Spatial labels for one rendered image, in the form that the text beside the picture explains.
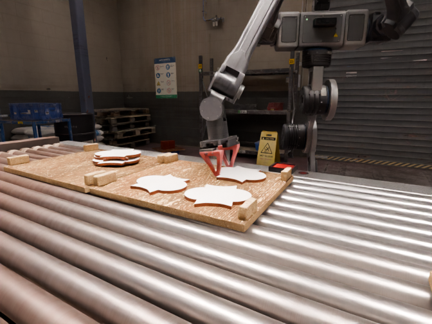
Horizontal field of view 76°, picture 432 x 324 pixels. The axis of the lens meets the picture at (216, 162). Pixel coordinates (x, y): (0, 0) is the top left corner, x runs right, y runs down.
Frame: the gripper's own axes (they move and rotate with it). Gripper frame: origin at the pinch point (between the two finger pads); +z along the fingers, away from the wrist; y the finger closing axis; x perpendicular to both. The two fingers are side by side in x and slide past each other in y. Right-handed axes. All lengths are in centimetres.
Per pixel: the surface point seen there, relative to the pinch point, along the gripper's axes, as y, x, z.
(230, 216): -24.4, -15.0, 3.1
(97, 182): -26.1, 20.1, -3.9
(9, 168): -28, 59, -9
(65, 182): -27.9, 31.0, -4.3
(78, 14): 237, 376, -206
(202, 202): -22.7, -8.0, 1.2
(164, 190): -21.2, 3.2, -0.5
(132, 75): 433, 488, -141
